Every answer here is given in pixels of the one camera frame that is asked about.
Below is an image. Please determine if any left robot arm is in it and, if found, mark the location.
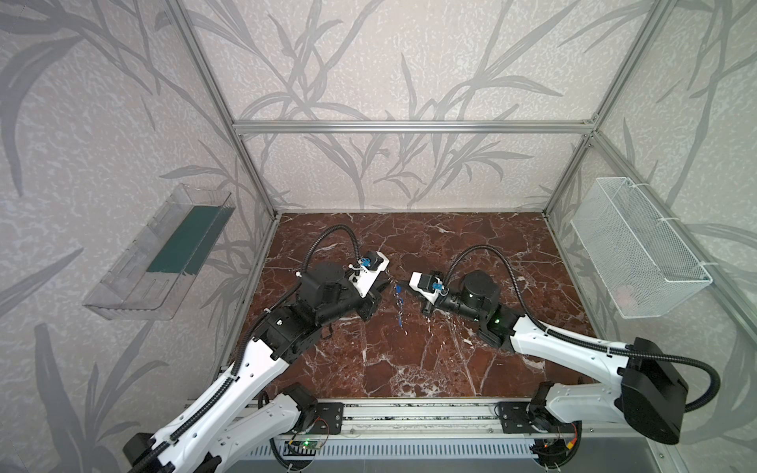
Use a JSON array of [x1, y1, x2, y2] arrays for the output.
[[123, 251, 388, 472]]

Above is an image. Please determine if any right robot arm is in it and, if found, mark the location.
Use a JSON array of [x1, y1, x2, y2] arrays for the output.
[[409, 270, 688, 445]]

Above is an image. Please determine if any green circuit board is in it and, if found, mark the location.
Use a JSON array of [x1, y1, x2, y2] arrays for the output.
[[285, 439, 326, 456]]

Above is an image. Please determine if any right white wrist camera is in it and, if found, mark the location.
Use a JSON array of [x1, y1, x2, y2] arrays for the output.
[[409, 272, 447, 305]]

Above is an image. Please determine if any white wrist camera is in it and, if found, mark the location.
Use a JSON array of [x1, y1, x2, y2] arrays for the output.
[[409, 272, 447, 305], [347, 250, 390, 298]]

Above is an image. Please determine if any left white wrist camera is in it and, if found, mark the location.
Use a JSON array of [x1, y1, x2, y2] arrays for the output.
[[347, 250, 390, 298]]

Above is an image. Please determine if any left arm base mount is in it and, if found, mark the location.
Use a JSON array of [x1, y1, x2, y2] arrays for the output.
[[290, 402, 345, 436]]

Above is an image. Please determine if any aluminium front rail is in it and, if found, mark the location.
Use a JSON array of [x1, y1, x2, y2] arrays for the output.
[[170, 397, 669, 441]]

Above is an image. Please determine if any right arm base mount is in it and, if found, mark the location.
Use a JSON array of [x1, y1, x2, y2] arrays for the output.
[[494, 401, 576, 436]]

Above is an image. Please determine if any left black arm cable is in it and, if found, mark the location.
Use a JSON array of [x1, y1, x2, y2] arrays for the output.
[[126, 223, 362, 473]]

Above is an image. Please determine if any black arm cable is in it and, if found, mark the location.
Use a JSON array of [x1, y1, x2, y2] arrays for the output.
[[442, 244, 722, 414], [126, 223, 362, 473]]

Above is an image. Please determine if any aluminium frame crossbar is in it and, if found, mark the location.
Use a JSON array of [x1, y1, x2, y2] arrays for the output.
[[233, 120, 593, 135]]

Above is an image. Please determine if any white wire mesh basket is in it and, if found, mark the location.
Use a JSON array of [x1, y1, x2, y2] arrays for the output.
[[571, 177, 713, 319]]

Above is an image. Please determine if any clear plastic wall shelf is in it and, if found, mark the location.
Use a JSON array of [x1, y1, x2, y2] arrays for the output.
[[83, 184, 236, 321]]

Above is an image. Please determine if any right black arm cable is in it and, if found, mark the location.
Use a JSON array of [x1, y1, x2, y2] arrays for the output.
[[442, 244, 722, 414]]

